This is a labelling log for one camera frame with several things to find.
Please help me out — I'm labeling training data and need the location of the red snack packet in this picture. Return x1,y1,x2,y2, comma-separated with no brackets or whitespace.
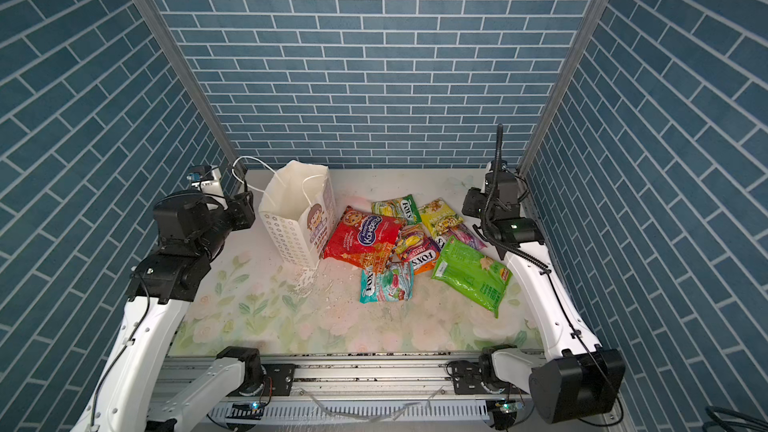
323,206,404,273

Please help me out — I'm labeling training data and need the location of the green snack packet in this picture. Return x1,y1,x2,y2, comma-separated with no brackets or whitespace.
432,238,512,318

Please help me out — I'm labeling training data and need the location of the purple Fox's raspberry candy bag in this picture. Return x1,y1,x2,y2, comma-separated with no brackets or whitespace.
436,223,487,251

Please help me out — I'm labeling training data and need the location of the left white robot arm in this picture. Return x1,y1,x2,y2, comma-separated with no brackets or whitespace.
73,189,267,431

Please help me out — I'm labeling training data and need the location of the yellow snack packet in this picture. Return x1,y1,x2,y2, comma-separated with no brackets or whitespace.
418,198,464,237

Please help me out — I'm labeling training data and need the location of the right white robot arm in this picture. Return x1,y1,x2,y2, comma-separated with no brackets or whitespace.
463,169,628,429

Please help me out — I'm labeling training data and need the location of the green Fox's spring candy bag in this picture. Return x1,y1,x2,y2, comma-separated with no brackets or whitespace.
371,194,422,225

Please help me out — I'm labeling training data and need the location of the orange Fox's fruits candy bag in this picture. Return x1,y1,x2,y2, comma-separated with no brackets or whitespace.
394,224,441,275

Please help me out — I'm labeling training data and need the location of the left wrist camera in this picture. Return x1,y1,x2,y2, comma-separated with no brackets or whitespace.
187,165,227,208

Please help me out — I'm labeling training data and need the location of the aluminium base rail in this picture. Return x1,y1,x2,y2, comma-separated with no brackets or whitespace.
104,355,637,432

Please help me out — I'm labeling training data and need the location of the white cable on rail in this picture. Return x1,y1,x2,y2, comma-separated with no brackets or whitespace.
298,386,445,422

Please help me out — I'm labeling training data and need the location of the teal snack packet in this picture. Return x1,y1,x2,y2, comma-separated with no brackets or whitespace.
360,262,414,304

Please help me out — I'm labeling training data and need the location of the white patterned paper bag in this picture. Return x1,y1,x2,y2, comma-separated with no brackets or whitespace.
234,156,337,269

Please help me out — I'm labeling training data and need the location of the black cable bottom corner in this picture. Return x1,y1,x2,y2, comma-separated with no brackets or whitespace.
704,406,768,432

